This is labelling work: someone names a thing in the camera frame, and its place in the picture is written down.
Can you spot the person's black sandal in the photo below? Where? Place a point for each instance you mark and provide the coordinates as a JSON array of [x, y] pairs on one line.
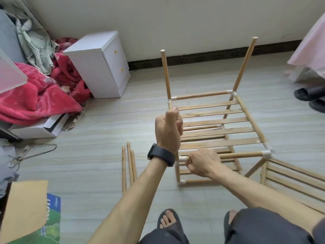
[[175, 226], [229, 221]]

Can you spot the green cardboard box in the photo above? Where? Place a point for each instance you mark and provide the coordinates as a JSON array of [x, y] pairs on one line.
[[25, 213]]

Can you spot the pale green cloth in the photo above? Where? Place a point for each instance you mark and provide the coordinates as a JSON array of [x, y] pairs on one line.
[[35, 43]]

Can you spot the person's right hand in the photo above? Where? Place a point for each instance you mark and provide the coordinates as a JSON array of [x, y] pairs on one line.
[[204, 162]]

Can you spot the black smartwatch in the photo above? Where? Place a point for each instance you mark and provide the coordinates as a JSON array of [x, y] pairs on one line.
[[161, 154]]

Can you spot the person's right forearm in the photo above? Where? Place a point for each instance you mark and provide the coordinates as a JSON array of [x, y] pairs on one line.
[[269, 193]]

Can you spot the person's left forearm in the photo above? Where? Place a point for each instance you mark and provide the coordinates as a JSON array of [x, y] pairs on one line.
[[129, 205]]

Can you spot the pink ruffled bed skirt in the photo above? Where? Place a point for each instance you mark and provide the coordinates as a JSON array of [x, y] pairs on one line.
[[312, 48]]

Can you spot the white bed leg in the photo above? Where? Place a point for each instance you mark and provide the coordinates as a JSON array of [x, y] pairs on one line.
[[298, 73]]

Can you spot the person's left hand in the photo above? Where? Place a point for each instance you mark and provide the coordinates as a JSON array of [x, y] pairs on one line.
[[168, 132]]

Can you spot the single white connector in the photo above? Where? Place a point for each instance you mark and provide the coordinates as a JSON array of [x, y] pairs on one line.
[[182, 183], [233, 93], [170, 99], [267, 153]]

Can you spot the red fleece blanket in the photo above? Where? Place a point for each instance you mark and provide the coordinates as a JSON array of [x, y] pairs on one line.
[[35, 94]]

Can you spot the flat white box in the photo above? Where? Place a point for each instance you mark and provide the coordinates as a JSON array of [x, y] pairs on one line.
[[38, 128]]

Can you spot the grey blue cloth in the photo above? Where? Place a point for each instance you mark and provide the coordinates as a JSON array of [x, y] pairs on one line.
[[10, 38]]

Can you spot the black slipper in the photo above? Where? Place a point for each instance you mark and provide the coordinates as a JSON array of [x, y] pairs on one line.
[[318, 105], [310, 93]]

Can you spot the white box cabinet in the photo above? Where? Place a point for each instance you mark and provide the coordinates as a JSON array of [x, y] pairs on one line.
[[96, 63]]

